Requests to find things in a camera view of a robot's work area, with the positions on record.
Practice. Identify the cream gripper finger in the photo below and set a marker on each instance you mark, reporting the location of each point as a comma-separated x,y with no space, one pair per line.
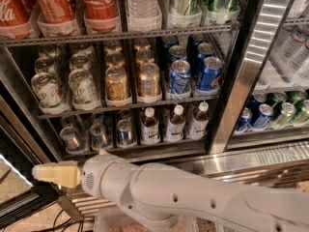
64,173

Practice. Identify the redbull can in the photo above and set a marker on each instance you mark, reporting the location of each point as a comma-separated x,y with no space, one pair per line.
99,137
74,141
126,136

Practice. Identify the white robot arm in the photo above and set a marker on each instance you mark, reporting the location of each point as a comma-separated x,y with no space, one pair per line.
156,195

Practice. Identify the front left white-green can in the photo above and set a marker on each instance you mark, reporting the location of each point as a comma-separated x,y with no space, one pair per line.
47,90

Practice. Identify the white-green can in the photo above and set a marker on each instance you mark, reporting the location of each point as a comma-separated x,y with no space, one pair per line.
84,90
47,90

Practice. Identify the front left gold can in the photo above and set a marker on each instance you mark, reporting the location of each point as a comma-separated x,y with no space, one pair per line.
116,81

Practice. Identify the gold can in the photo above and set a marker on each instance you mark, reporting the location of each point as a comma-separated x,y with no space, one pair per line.
116,81
148,80

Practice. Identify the front right gold can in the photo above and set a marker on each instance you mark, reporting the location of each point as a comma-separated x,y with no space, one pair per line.
148,80

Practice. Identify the front left pepsi can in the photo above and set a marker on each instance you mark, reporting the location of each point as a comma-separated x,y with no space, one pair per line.
179,75

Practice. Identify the pepsi can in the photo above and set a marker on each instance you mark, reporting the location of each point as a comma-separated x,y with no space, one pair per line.
209,74
179,75

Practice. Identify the coca-cola can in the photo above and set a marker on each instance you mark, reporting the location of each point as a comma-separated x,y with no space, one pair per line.
14,20
57,11
101,14

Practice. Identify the coca-cola can centre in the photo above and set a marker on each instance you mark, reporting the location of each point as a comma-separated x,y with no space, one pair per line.
101,14

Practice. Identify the coca-cola can far left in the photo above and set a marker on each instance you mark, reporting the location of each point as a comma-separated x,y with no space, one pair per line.
14,20

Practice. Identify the front right pepsi can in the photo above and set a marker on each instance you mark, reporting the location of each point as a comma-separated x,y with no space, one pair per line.
209,74

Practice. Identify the blue can compartment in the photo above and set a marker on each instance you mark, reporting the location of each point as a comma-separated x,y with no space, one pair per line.
244,120
261,116

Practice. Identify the green can right compartment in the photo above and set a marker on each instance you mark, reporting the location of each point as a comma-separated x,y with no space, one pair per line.
284,115

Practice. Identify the left tea bottle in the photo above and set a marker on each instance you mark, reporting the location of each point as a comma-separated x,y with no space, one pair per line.
149,127

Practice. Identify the tea bottle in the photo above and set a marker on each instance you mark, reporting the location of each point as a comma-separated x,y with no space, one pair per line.
149,127
198,120
175,124

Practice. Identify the middle tea bottle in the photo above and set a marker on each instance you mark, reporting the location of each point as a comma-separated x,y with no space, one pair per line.
175,124

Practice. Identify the right tea bottle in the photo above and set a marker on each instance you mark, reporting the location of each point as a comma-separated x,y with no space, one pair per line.
198,120

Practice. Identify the clear water bottle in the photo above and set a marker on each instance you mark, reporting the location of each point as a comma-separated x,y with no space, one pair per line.
142,8

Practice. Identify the fridge door frame post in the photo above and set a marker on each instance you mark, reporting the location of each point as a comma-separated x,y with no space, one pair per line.
260,23

